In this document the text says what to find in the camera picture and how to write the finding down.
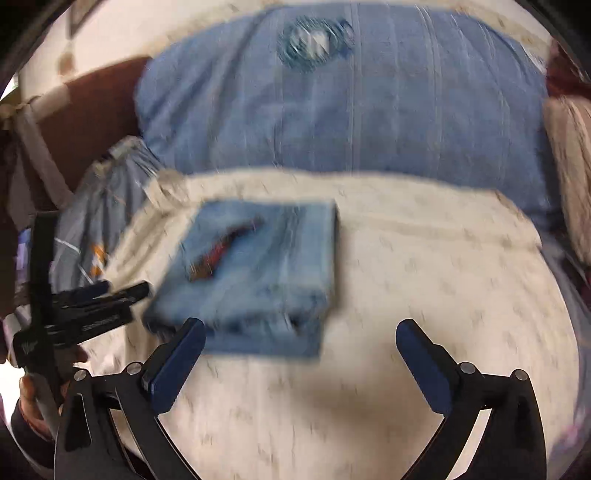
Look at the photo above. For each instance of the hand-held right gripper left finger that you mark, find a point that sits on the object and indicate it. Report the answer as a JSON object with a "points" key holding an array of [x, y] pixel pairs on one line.
{"points": [[180, 369]]}

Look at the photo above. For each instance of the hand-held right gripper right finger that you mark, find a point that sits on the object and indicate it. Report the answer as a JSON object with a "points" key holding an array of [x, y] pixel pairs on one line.
{"points": [[425, 364]]}

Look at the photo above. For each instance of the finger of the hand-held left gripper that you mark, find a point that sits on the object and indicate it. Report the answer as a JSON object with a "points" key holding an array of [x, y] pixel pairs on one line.
{"points": [[131, 293], [76, 294]]}

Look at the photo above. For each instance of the blue denim pants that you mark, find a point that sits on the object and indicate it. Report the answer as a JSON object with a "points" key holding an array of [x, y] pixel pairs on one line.
{"points": [[258, 277]]}

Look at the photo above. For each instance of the person's left forearm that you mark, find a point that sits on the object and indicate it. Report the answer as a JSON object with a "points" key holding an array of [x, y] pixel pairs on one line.
{"points": [[27, 443]]}

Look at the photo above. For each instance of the person's left hand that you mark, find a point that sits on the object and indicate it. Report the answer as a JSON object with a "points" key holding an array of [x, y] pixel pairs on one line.
{"points": [[30, 401]]}

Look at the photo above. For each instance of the cream patterned bedsheet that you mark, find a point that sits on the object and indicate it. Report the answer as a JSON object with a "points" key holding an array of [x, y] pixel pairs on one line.
{"points": [[369, 300]]}

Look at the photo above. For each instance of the grey-blue patterned cloth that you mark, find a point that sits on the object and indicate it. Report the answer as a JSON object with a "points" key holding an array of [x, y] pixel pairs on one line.
{"points": [[115, 194]]}

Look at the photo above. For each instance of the brown wooden headboard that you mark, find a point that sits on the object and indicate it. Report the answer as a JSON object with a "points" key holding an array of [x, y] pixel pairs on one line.
{"points": [[106, 106]]}

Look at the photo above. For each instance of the blue pillow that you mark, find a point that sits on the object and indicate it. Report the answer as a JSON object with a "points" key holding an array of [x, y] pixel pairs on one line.
{"points": [[369, 115]]}

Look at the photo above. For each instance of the beige knitted cloth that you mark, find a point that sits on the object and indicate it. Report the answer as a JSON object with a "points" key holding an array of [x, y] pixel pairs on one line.
{"points": [[572, 152]]}

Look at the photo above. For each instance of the dark red cloth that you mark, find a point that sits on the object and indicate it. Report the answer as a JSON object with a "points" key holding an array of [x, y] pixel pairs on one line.
{"points": [[568, 74]]}

